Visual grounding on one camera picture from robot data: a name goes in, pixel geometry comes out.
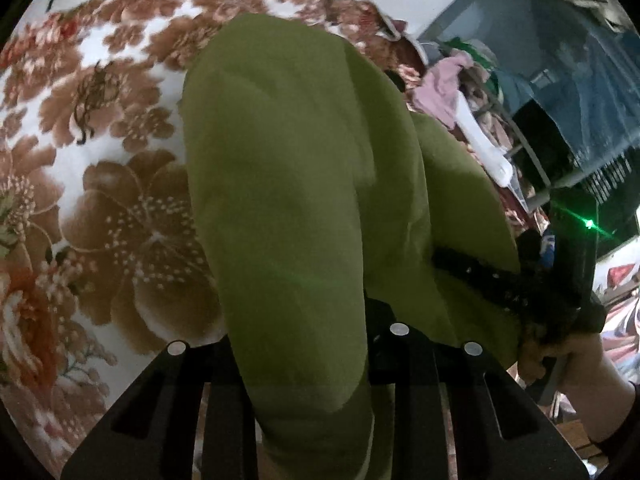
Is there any pink cloth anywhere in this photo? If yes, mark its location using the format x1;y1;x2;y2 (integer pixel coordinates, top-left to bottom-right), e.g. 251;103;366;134
412;55;476;131

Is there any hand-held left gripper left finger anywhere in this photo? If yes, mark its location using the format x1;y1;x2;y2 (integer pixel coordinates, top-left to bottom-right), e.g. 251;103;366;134
60;337;261;480

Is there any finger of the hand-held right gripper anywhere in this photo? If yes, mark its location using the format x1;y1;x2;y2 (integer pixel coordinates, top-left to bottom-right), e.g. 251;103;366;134
433;248;547;318

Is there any person's right hand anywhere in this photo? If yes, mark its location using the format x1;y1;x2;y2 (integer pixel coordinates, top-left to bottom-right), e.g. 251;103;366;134
517;332;633;441

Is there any floral blanket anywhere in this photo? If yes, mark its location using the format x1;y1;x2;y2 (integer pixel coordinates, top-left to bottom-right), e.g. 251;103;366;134
0;0;551;466

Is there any white plastic bottle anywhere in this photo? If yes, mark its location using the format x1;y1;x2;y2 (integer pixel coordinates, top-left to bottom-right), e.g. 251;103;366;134
457;92;515;188

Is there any person's right forearm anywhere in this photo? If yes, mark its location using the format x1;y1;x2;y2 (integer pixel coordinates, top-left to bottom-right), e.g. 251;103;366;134
590;382;640;461

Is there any green hooded jacket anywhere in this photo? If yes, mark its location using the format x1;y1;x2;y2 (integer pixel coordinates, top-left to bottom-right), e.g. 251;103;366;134
180;12;523;480

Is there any blue towel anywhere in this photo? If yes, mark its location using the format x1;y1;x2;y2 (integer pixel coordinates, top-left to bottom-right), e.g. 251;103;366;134
495;0;640;181

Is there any green cloth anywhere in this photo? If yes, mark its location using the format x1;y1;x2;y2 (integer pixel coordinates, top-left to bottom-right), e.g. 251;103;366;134
445;35;501;91

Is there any grey metal rack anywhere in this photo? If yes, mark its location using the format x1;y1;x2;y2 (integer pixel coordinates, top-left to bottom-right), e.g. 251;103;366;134
417;0;640;211

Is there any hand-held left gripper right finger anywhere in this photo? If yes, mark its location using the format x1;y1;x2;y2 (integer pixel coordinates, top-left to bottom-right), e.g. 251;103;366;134
362;296;588;480

